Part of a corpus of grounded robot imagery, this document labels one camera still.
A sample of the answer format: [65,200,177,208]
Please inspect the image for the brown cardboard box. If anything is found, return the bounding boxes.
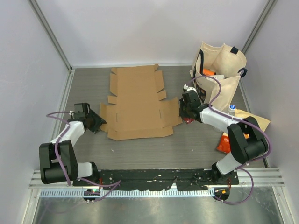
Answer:
[100,64,182,140]

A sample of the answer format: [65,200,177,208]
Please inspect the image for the clear plastic water bottle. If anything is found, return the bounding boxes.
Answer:
[213,104,236,133]

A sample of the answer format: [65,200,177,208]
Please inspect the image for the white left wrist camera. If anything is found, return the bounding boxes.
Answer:
[71,103,90,119]

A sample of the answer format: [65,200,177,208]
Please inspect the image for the white slotted cable duct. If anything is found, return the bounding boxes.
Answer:
[40,188,214,198]

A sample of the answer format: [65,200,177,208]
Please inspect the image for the orange chips bag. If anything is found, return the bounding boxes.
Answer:
[216,108,271,154]

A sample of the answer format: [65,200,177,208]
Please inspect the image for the orange item in bag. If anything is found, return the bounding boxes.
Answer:
[202,69,216,76]

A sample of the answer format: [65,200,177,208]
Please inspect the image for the beige canvas tote bag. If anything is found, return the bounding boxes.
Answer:
[190,42,247,111]

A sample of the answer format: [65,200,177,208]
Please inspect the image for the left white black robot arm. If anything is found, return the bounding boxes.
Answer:
[39,109,107,186]

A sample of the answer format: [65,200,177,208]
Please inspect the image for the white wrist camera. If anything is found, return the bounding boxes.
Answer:
[183,84,197,93]
[71,103,90,119]

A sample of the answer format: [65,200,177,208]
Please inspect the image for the small red candy wrapper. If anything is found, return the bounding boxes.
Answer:
[182,118,194,124]

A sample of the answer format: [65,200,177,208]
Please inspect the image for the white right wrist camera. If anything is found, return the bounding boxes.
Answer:
[183,84,197,93]

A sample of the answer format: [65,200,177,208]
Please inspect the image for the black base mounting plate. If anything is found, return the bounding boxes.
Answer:
[86,168,239,191]

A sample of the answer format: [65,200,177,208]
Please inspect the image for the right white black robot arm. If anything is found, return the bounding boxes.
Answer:
[180,90,269,184]

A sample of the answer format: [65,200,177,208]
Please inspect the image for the aluminium frame rail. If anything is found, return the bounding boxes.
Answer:
[29,168,286,189]

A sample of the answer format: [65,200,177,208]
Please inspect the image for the white box in bag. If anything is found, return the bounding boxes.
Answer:
[210,75,225,81]

